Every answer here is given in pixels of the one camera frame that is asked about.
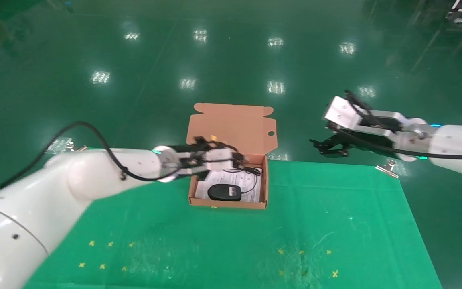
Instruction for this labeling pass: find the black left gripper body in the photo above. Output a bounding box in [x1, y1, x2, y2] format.
[181, 155, 235, 180]

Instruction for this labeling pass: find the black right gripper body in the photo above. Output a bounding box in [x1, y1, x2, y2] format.
[326, 127, 356, 156]

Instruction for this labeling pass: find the black data cable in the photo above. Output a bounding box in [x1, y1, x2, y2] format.
[235, 164, 263, 176]

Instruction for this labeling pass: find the black wired mouse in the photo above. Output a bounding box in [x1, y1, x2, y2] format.
[207, 169, 263, 202]

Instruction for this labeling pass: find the orange cardboard box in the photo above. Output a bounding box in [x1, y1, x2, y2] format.
[186, 103, 278, 210]

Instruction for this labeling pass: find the white printed leaflet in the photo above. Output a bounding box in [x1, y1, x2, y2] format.
[194, 169, 263, 203]

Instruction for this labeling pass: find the silver binder clip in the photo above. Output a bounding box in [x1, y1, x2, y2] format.
[376, 160, 400, 179]
[65, 139, 88, 153]

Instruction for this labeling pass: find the green table mat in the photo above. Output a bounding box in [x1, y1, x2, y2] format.
[22, 147, 443, 289]

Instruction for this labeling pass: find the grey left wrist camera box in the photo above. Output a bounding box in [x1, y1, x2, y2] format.
[207, 147, 235, 164]

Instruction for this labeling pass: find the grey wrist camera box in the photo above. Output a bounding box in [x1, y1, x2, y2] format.
[207, 147, 235, 164]
[322, 96, 362, 132]

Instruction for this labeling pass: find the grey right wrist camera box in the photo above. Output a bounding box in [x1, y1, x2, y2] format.
[322, 96, 362, 132]

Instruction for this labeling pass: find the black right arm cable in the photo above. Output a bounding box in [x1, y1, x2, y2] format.
[334, 90, 462, 161]

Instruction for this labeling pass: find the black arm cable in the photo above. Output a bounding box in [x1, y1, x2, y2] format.
[0, 121, 183, 204]
[334, 90, 462, 161]

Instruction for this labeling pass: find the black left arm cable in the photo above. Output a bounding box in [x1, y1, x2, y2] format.
[0, 121, 183, 204]

